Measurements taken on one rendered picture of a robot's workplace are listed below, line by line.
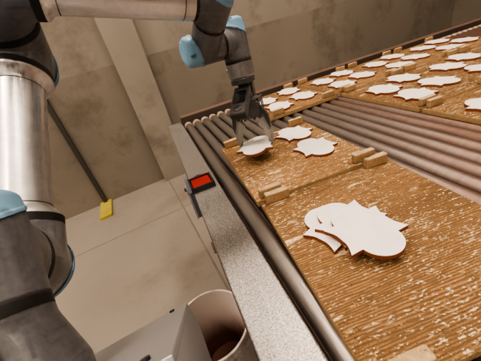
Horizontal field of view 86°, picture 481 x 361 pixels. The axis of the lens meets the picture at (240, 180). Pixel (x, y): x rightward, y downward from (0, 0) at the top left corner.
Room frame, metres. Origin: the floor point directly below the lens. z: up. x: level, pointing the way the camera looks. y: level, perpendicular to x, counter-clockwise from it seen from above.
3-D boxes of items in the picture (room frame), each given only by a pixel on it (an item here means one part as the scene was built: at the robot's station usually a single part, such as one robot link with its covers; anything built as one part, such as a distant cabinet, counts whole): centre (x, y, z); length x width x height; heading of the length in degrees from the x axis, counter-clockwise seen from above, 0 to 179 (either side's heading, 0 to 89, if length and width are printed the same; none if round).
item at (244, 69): (0.81, -0.08, 1.20); 0.08 x 0.08 x 0.05
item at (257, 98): (0.81, -0.09, 1.12); 0.09 x 0.08 x 0.12; 159
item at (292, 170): (0.76, -0.17, 0.93); 0.41 x 0.35 x 0.02; 9
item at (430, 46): (1.60, -1.40, 0.94); 0.41 x 0.35 x 0.04; 13
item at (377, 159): (0.55, -0.34, 0.95); 0.06 x 0.02 x 0.03; 97
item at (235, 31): (0.81, -0.08, 1.28); 0.09 x 0.08 x 0.11; 121
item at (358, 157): (0.59, -0.33, 0.95); 0.06 x 0.02 x 0.03; 99
